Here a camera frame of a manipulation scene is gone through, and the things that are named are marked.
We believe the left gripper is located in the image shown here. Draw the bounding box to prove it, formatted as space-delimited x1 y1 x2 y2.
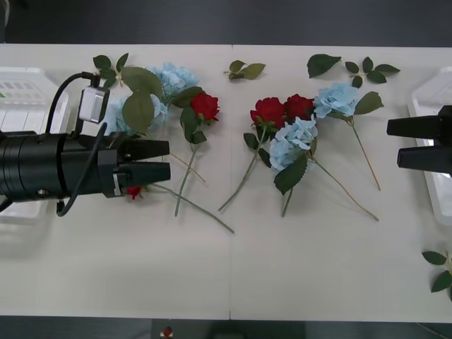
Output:
56 135 172 200

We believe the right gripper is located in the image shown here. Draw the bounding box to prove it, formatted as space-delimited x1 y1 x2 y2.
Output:
386 105 452 174

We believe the red rose with green stem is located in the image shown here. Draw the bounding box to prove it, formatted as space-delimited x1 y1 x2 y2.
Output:
218 97 287 213
174 92 221 218
126 182 236 234
281 93 316 218

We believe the pale blue flower with leaves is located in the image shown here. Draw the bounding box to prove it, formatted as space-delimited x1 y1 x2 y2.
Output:
121 61 206 138
312 81 385 191
269 116 381 222
105 90 207 184

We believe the shallow white plastic box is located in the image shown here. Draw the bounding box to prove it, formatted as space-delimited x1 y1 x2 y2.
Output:
0 66 71 227
408 66 452 227

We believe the dark green leaf twig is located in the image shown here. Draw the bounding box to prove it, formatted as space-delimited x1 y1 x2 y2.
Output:
421 249 452 294
344 56 401 90
92 52 130 89

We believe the single large green leaf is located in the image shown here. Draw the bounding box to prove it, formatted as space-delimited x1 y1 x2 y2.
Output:
307 53 343 79

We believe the olive green leaf twig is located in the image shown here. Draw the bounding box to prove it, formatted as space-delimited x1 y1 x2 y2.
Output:
222 59 267 81

